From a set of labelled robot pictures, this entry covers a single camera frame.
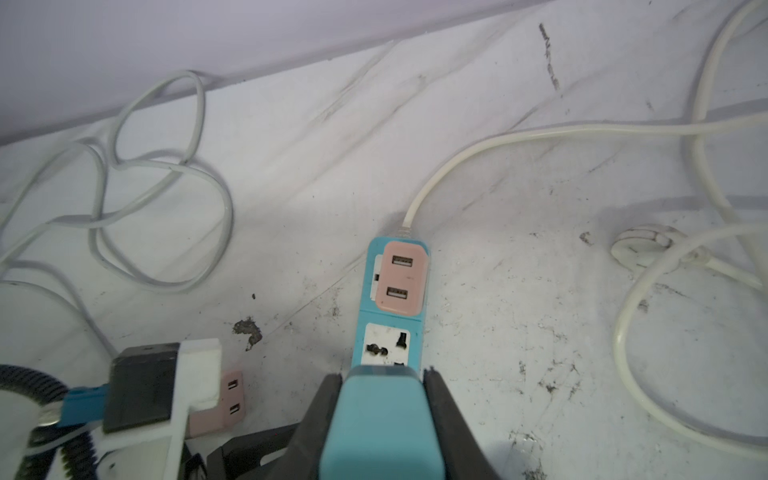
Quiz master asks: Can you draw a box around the blue power strip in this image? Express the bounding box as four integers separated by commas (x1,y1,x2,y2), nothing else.
351,237,431,373

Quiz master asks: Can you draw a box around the grey cable of black strip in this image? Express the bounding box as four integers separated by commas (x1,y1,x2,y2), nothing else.
0,70,235,361

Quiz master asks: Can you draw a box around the white cable of blue strip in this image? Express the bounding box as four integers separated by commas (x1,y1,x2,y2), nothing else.
400,0,768,462

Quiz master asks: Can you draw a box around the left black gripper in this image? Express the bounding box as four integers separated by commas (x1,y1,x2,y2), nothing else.
179,374,342,480

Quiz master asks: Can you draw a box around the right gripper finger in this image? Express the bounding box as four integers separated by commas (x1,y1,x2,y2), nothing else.
423,368,500,480

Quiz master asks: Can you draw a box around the pink plug on blue strip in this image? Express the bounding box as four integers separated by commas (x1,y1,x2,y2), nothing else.
374,241,430,317

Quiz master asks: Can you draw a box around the teal plug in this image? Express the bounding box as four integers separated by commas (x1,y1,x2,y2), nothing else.
319,365,446,479

